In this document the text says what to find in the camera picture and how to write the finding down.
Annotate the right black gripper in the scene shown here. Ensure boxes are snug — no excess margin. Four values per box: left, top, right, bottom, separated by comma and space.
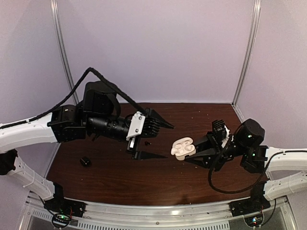
181, 131, 248, 173

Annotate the white charging case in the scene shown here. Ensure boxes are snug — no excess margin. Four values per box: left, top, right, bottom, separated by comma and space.
170, 137, 196, 161

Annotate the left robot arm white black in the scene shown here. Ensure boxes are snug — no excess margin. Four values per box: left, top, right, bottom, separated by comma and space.
0, 81, 173, 213

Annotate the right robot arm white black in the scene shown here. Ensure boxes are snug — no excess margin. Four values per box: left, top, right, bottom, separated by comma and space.
183, 119, 307, 212

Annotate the black charging case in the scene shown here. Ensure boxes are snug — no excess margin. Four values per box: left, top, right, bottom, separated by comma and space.
80, 156, 92, 167

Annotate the right circuit board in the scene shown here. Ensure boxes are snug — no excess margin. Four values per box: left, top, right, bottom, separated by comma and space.
244, 214, 263, 228

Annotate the circuit board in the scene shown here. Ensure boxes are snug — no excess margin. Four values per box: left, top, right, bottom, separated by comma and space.
244, 214, 263, 228
51, 213, 71, 228

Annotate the left circuit board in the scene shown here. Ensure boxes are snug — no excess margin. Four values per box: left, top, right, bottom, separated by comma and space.
51, 213, 71, 228

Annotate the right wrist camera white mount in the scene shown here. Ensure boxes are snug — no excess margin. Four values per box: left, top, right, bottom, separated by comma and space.
212, 120, 231, 148

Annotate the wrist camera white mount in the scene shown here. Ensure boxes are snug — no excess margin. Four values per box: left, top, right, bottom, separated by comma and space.
126, 111, 145, 141
212, 120, 231, 148

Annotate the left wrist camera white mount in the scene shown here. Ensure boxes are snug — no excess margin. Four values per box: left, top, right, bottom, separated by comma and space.
126, 111, 145, 141

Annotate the right black braided cable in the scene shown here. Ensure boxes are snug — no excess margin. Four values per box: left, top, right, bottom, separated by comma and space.
208, 143, 283, 194

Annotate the black braided cable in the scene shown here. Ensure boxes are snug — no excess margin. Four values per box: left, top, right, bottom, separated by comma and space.
208, 143, 283, 194
4, 67, 147, 127

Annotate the left black braided cable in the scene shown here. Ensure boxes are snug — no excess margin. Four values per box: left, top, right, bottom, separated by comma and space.
4, 67, 147, 127

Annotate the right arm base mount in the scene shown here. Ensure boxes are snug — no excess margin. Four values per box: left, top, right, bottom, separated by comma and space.
229, 183, 271, 217

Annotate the front aluminium rail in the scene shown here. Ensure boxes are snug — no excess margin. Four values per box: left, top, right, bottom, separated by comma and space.
24, 191, 291, 230

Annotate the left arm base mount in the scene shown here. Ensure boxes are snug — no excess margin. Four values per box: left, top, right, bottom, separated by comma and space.
44, 183, 86, 218

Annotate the right aluminium frame post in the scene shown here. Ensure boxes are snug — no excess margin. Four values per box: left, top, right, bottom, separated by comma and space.
232, 0, 261, 107

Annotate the aluminium frame post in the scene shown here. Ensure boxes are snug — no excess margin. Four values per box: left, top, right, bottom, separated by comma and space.
50, 0, 74, 91
232, 0, 261, 107

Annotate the left aluminium frame post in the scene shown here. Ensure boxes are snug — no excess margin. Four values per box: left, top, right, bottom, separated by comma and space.
50, 0, 74, 91

